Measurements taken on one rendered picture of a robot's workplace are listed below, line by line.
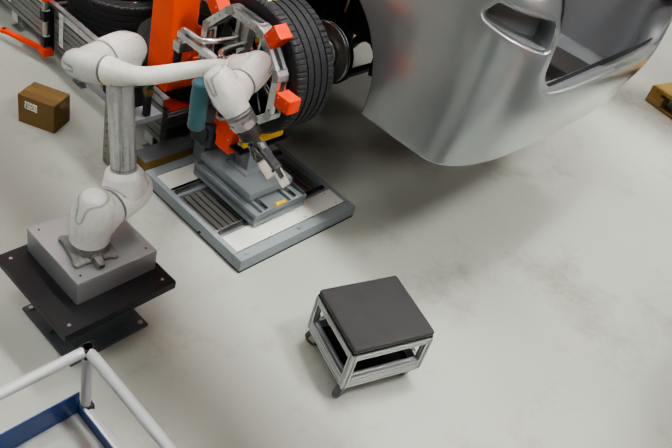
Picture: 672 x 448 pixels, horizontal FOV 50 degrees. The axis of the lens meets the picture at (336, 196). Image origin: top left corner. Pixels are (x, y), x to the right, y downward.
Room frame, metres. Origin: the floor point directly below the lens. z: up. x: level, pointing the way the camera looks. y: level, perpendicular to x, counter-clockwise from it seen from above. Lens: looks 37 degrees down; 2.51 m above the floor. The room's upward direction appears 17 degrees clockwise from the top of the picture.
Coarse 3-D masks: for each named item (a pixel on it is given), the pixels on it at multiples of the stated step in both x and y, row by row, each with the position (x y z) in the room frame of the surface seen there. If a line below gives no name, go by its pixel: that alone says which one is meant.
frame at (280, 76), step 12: (216, 12) 3.01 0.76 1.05; (228, 12) 2.97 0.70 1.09; (240, 12) 2.93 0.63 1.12; (252, 12) 2.97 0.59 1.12; (204, 24) 3.05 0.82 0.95; (216, 24) 3.07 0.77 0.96; (252, 24) 2.88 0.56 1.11; (264, 24) 2.89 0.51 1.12; (204, 36) 3.05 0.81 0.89; (264, 48) 2.83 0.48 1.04; (276, 48) 2.84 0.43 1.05; (276, 60) 2.80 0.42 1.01; (276, 72) 2.77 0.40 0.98; (276, 84) 2.76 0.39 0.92; (276, 108) 2.81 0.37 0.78; (264, 120) 2.78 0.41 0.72
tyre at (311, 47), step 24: (240, 0) 3.05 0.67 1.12; (264, 0) 3.00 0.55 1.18; (288, 0) 3.07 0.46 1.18; (288, 24) 2.91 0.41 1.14; (312, 24) 3.01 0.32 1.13; (288, 48) 2.86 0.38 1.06; (312, 48) 2.92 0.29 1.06; (288, 72) 2.84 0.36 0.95; (312, 72) 2.88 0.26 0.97; (312, 96) 2.88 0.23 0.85; (288, 120) 2.82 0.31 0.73
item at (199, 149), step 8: (208, 104) 3.25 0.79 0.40; (208, 112) 3.17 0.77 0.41; (208, 120) 3.11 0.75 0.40; (208, 128) 3.09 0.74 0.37; (192, 136) 3.17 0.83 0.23; (200, 136) 3.10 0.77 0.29; (208, 136) 3.09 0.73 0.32; (200, 144) 3.13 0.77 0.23; (208, 144) 3.09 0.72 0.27; (200, 152) 3.17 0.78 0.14
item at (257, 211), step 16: (208, 176) 2.98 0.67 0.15; (224, 192) 2.90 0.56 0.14; (272, 192) 3.01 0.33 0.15; (288, 192) 3.02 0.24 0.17; (304, 192) 3.06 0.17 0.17; (240, 208) 2.83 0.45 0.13; (256, 208) 2.84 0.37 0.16; (272, 208) 2.86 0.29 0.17; (288, 208) 2.96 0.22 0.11; (256, 224) 2.78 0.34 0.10
